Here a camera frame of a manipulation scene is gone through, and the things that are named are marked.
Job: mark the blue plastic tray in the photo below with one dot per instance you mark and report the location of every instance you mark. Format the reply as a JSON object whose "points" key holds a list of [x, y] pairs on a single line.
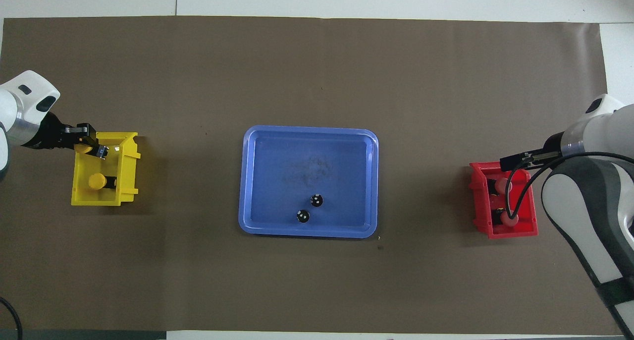
{"points": [[277, 171]]}

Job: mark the yellow push button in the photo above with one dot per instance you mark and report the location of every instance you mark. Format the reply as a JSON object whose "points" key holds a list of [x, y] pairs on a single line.
{"points": [[84, 148], [96, 181]]}

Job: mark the red push button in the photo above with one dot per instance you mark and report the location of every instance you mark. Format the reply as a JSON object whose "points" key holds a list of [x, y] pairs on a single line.
{"points": [[503, 185], [513, 221]]}

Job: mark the red plastic bin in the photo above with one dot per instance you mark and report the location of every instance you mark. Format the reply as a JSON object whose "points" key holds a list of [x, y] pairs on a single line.
{"points": [[478, 201]]}

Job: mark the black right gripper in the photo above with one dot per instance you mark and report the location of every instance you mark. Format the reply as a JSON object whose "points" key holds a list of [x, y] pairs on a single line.
{"points": [[554, 144]]}

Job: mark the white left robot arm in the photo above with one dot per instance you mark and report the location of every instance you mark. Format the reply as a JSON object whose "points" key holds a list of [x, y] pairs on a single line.
{"points": [[25, 102]]}

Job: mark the brown paper table mat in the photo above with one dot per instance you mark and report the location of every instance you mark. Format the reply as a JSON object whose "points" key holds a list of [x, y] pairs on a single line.
{"points": [[198, 72]]}

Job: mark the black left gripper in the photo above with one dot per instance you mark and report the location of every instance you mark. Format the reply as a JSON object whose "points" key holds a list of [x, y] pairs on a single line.
{"points": [[49, 132]]}

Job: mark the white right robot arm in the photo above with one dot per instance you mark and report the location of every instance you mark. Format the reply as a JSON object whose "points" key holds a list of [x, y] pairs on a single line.
{"points": [[584, 191]]}

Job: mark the yellow plastic bin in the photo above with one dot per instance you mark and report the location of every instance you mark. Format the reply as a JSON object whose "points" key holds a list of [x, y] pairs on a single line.
{"points": [[81, 196]]}

